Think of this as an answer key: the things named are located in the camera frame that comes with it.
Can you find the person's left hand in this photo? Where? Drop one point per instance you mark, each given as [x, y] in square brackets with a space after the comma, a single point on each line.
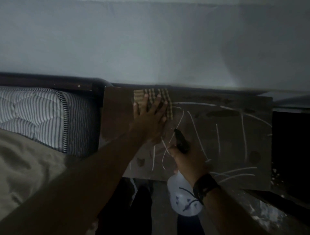
[147, 126]

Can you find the person's left forearm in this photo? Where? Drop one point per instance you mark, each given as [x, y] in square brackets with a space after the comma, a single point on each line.
[84, 188]

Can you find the white spray bottle black trigger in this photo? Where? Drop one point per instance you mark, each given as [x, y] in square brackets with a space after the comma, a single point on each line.
[181, 193]

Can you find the person's right hand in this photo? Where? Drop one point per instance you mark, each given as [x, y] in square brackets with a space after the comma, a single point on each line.
[193, 167]

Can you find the black wristwatch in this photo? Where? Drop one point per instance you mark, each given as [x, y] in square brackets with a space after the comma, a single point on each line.
[205, 186]

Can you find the tan bed sheet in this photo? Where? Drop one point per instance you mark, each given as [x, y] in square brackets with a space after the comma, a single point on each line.
[24, 164]

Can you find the checkered cleaning cloth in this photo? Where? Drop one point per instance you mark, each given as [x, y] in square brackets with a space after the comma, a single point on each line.
[167, 106]

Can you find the striped quilted mattress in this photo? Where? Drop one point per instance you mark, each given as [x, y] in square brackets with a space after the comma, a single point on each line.
[31, 113]

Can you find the person's black trouser legs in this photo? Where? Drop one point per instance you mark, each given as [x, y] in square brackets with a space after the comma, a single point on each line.
[135, 213]

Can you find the person's right forearm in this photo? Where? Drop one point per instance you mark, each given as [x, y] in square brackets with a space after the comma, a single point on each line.
[230, 218]

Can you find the brown wooden cabinet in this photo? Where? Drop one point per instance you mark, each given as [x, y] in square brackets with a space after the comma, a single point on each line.
[230, 145]

